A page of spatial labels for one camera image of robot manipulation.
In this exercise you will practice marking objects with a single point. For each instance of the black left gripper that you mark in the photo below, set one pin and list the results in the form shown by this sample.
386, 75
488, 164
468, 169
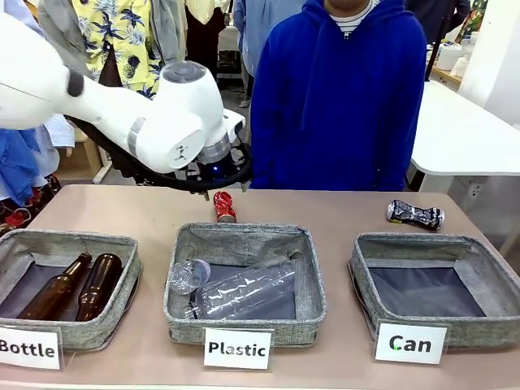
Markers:
213, 170

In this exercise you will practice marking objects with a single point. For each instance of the red crushed soda can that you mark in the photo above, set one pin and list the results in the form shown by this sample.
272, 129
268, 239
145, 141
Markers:
224, 207

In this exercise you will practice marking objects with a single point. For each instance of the large clear plastic bottle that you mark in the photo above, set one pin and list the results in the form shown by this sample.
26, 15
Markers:
243, 292

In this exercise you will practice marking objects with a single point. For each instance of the brown glass bottle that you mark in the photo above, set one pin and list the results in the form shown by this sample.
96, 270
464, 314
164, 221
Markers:
99, 284
53, 290

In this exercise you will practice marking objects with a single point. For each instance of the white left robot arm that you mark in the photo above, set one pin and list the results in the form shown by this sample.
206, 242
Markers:
122, 118

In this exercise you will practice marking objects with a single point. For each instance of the grey fabric basket plastic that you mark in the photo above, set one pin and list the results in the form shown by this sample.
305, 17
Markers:
243, 231

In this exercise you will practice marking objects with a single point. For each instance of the grey fabric basket bottle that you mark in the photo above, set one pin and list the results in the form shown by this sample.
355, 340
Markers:
97, 333

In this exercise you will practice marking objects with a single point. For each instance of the black crushed drink can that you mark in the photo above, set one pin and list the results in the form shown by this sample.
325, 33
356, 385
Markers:
414, 215

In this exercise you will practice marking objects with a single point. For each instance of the grey fabric basket can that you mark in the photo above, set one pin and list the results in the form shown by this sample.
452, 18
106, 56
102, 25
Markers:
414, 243

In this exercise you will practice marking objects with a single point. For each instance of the white sign reading Can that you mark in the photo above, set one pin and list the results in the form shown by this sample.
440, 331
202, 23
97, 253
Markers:
410, 330

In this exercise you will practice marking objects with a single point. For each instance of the small clear plastic bottle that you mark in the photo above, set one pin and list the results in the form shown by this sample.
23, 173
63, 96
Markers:
189, 276

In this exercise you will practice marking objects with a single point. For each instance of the light wooden table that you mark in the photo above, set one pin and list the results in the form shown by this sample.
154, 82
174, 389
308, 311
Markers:
87, 150

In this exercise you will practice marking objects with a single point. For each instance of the person in blue hoodie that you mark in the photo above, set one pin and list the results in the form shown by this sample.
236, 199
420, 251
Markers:
337, 101

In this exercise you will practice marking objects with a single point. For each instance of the white sign reading Plastic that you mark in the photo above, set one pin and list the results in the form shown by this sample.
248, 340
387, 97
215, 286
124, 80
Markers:
237, 337

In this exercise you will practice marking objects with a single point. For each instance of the person in dark skirt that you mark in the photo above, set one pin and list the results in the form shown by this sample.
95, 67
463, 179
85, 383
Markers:
207, 40

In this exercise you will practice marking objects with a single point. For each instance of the person in light blue shirt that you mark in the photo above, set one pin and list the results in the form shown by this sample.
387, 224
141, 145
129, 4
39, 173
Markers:
260, 24

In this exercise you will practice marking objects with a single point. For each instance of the person in yellow floral shirt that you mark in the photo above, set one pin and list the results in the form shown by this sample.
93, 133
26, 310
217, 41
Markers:
109, 28

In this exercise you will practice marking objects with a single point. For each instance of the dark floral cloth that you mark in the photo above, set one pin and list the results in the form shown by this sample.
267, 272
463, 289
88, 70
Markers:
20, 211

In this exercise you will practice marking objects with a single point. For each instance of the blue denim cloth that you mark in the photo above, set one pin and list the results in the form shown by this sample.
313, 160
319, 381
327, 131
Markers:
16, 162

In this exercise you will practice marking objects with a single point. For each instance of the white side table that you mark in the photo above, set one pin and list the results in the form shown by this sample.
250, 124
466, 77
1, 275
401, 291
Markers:
459, 134

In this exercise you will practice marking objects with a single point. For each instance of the white sign reading Bottle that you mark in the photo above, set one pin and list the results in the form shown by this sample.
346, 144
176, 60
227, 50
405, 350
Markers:
28, 339

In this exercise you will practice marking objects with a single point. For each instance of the black stand pole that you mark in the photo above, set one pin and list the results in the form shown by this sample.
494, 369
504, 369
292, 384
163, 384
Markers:
434, 61

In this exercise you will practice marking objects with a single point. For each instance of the white power socket box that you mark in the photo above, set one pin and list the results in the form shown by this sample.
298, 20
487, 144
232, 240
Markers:
473, 189

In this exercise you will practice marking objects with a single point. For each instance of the white plastic container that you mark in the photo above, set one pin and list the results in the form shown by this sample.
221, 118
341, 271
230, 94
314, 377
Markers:
449, 57

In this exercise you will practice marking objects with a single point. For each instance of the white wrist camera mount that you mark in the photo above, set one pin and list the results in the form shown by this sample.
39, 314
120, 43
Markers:
235, 124

